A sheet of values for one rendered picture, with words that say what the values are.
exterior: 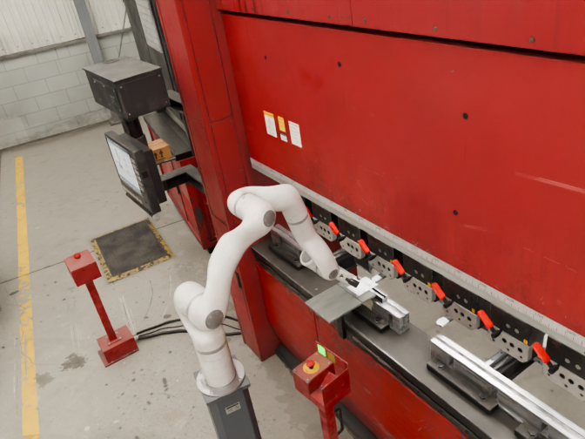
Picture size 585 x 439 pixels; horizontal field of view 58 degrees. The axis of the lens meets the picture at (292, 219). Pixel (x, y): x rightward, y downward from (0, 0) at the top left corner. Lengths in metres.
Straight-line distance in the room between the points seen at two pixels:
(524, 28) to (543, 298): 0.75
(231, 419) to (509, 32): 1.65
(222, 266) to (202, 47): 1.18
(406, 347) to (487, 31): 1.36
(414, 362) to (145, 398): 1.94
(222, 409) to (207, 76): 1.52
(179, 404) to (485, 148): 2.55
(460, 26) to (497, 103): 0.22
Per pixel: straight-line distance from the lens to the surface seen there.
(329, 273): 2.10
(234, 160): 2.83
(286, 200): 1.92
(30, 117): 8.95
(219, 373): 2.06
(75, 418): 3.76
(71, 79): 8.86
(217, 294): 1.84
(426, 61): 1.64
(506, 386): 2.11
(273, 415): 3.30
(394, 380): 2.38
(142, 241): 5.21
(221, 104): 2.72
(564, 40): 1.35
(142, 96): 2.72
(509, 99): 1.49
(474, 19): 1.48
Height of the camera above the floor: 2.53
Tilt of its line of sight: 30 degrees down
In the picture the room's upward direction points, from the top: 10 degrees counter-clockwise
